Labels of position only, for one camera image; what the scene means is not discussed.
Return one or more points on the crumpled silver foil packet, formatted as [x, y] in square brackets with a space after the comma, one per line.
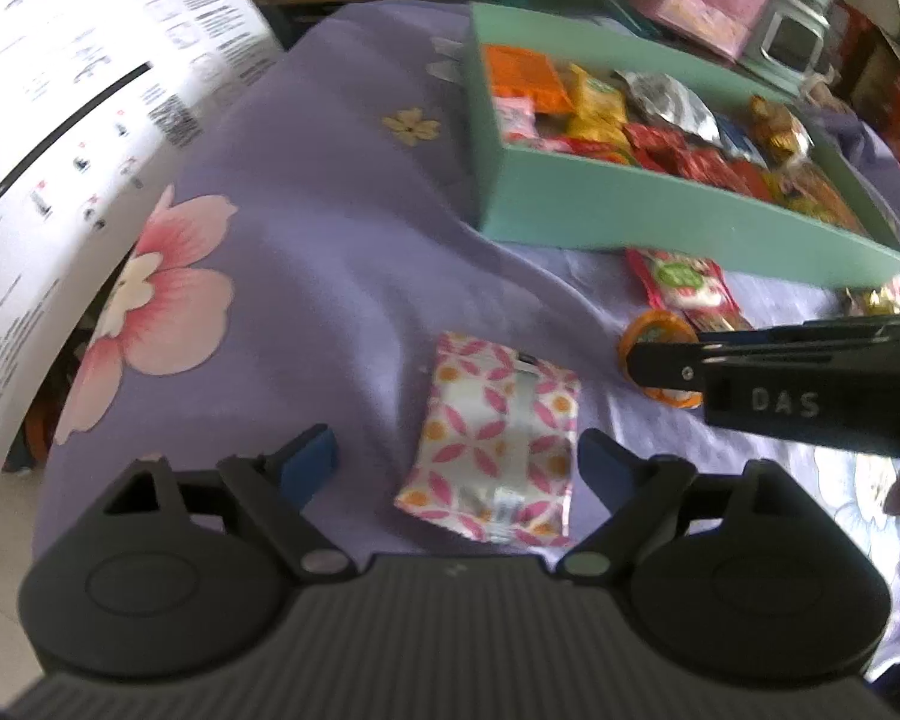
[667, 105]

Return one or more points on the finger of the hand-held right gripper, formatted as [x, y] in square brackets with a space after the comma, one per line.
[832, 328]
[832, 390]

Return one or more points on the white printed instruction sheet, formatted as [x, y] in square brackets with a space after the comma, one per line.
[60, 127]

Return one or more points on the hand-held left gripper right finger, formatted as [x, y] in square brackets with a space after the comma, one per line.
[598, 451]

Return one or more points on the red green candy packet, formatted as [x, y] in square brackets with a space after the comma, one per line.
[682, 277]

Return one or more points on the mint green small appliance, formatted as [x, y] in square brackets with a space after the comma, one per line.
[795, 37]

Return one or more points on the purple floral blanket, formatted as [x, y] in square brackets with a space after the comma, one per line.
[307, 277]

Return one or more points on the pile of assorted snack packets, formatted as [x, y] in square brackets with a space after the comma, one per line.
[720, 165]

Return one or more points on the orange round jelly cup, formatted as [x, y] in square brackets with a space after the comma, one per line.
[649, 330]

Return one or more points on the mint green cardboard box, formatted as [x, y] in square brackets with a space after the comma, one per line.
[607, 210]

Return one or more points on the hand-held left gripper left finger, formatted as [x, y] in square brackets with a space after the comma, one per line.
[311, 459]

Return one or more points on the small pink candy packet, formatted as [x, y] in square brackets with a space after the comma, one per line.
[514, 120]

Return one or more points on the yellow mango snack packet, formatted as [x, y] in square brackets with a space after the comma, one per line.
[598, 109]

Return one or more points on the pink patterned white snack packet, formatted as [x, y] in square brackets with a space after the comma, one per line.
[487, 435]

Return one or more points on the orange snack packet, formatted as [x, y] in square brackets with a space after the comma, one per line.
[529, 79]

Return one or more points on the gold wrapped candy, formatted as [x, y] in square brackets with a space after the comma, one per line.
[881, 301]

